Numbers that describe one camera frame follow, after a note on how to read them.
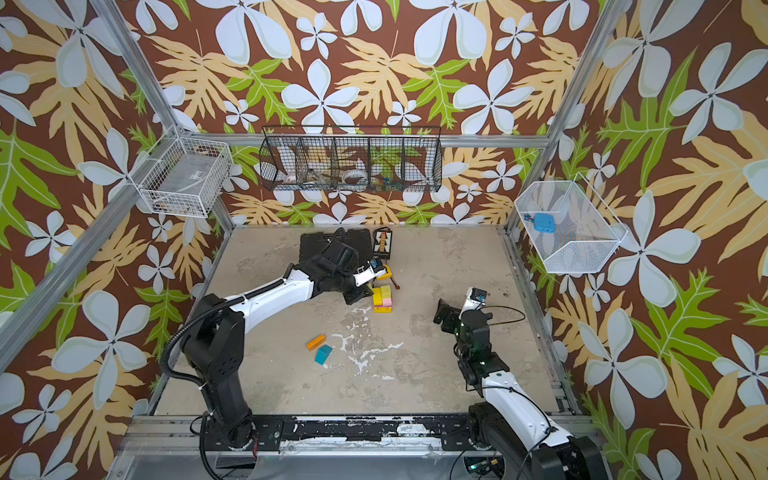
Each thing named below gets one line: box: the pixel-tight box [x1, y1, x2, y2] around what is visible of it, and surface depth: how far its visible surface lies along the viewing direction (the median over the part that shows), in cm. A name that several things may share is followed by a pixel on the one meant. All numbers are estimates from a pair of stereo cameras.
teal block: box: [314, 344, 333, 365], surface depth 90 cm
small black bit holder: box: [373, 226, 393, 260], surface depth 116 cm
